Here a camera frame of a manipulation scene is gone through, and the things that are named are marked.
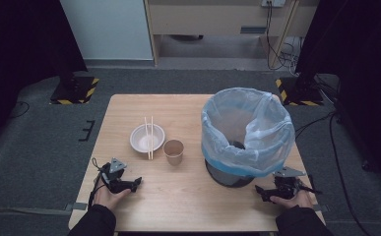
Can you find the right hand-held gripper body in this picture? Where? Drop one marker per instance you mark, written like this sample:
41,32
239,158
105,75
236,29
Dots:
285,188

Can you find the brown paper cup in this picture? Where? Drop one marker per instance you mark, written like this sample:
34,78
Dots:
174,152

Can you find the white panel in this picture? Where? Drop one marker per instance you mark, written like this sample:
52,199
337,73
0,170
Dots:
109,29

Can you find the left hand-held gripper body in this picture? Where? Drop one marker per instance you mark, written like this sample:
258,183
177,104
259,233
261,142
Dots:
114,183

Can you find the person's right hand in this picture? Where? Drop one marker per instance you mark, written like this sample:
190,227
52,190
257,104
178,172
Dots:
299,200

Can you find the dark grey trash bin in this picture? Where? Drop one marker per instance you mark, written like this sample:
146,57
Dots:
225,178

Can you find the white disposable bowl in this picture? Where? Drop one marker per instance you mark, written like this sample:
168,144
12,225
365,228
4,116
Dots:
140,139

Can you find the wooden chopstick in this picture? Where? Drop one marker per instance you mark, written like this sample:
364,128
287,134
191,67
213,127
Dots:
147,137

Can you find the black stand base striped tape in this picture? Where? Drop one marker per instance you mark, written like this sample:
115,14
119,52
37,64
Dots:
301,93
75,90

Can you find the black curtain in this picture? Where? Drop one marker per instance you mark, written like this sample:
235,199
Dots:
20,49
365,65

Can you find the trash bin with blue bag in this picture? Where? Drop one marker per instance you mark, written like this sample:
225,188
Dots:
270,137

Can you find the light wooden desk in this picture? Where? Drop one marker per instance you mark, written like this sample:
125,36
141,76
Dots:
211,19

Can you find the person's left hand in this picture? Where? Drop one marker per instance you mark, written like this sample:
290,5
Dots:
106,198

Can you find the white power strip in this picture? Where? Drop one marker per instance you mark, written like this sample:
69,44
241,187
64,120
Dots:
273,2

